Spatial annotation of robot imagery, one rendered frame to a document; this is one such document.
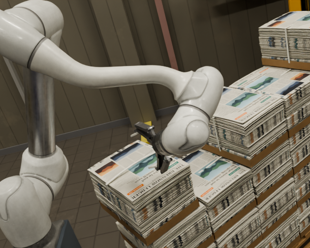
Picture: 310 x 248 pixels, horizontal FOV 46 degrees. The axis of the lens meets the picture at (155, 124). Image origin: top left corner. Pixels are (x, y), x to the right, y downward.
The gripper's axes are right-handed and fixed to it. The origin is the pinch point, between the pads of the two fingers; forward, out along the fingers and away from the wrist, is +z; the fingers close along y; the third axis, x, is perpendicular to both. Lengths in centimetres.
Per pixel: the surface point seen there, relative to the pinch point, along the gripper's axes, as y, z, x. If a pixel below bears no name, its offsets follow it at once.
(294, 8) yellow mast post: -25, 40, 159
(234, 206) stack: 46, 19, 33
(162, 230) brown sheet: 32.0, 11.1, -5.4
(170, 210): 27.0, 9.4, 1.3
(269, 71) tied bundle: 1, 27, 101
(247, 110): 10, 8, 58
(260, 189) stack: 47, 20, 51
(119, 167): 2.8, 23.8, -3.9
